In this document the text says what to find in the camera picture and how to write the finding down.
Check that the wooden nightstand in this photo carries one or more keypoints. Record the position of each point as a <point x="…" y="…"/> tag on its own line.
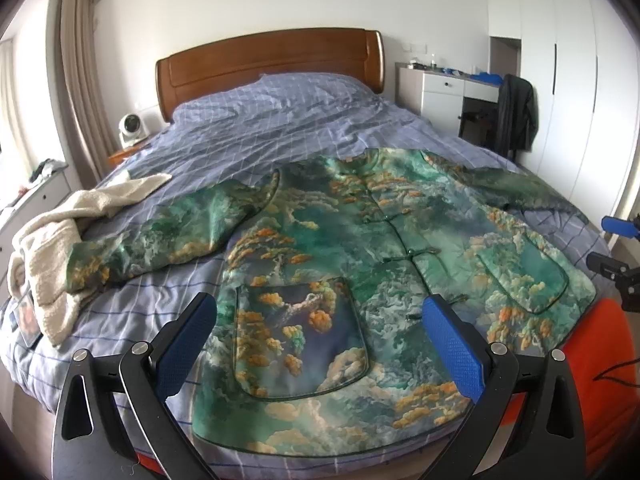
<point x="122" y="154"/>

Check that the small printed book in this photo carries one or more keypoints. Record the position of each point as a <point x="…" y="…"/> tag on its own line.
<point x="22" y="320"/>

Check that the beige curtain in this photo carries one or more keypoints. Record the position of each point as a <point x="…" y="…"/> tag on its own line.
<point x="82" y="85"/>

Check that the white desk fan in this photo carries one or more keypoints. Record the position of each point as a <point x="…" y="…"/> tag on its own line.
<point x="132" y="127"/>

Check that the blue checked bedsheet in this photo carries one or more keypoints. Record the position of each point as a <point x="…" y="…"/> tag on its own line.
<point x="260" y="125"/>

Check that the green cloud print jacket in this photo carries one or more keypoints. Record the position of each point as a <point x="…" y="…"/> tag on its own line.
<point x="310" y="240"/>

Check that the blue object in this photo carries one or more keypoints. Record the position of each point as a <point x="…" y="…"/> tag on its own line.
<point x="489" y="78"/>

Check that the orange cloth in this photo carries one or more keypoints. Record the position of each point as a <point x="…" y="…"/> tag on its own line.
<point x="600" y="350"/>

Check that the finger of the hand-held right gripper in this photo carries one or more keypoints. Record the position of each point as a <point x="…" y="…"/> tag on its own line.
<point x="612" y="267"/>
<point x="622" y="226"/>

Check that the wooden headboard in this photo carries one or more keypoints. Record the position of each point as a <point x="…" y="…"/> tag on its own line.
<point x="270" y="60"/>

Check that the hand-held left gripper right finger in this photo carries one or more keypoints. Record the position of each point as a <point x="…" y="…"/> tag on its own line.
<point x="452" y="347"/>

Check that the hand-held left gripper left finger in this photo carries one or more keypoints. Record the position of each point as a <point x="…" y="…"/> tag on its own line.
<point x="186" y="347"/>

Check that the cream fleece blanket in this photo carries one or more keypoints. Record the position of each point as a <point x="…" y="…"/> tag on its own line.
<point x="55" y="240"/>

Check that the white wardrobe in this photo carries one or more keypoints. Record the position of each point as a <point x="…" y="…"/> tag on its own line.
<point x="565" y="60"/>

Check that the white desk with drawer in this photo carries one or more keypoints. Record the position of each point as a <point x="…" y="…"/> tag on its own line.
<point x="440" y="92"/>

